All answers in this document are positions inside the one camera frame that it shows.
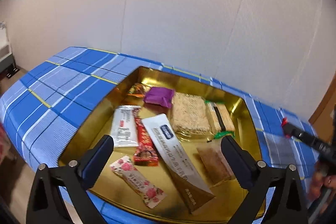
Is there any purple snack packet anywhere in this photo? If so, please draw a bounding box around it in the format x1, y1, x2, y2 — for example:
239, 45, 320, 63
143, 87, 175, 109

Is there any white and gold sachet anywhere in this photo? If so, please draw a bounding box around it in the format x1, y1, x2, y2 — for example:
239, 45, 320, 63
142, 113, 216, 215

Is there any long red snack packet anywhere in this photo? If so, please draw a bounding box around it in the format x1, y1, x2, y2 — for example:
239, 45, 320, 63
133, 117, 160, 167

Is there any white snack packet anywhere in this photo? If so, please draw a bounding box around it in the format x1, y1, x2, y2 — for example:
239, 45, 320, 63
110, 105, 141, 148

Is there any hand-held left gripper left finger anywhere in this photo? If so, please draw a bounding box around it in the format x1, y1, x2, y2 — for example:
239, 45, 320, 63
26, 135, 114, 224

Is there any white floral snack bar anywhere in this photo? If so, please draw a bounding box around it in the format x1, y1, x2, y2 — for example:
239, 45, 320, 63
109, 156, 167, 209

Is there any wooden door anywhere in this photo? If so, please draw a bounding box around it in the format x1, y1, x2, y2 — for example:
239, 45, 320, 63
308, 82, 336, 130

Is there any clear cracker pack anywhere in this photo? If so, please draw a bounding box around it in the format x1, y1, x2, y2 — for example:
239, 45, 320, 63
170, 92, 213, 136

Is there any dark box with gold interior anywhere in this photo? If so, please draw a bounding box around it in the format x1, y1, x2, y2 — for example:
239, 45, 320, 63
57, 66, 264, 223

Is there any white and grey furniture unit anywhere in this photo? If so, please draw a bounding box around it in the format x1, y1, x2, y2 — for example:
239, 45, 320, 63
0, 21, 21, 79

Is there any blue plaid tablecloth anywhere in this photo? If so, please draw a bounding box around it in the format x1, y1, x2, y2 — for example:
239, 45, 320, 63
0, 46, 323, 224

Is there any clear brown wafer pack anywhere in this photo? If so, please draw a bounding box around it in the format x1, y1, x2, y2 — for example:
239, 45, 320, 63
196, 139, 237, 186

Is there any green-edged cracker pack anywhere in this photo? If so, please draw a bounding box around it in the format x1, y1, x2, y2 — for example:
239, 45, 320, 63
205, 99, 236, 140

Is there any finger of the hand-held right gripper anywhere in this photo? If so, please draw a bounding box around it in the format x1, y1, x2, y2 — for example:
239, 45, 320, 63
282, 123, 322, 148

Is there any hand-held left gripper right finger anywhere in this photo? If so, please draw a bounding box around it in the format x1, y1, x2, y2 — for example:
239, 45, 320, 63
220, 135, 307, 224

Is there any person's right hand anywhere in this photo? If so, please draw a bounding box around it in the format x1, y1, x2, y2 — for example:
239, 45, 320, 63
308, 162, 336, 201

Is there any small red candy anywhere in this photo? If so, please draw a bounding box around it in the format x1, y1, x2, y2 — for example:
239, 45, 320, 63
280, 117, 292, 138

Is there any orange snack packet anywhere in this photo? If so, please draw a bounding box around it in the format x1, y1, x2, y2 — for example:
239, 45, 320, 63
127, 83, 151, 98

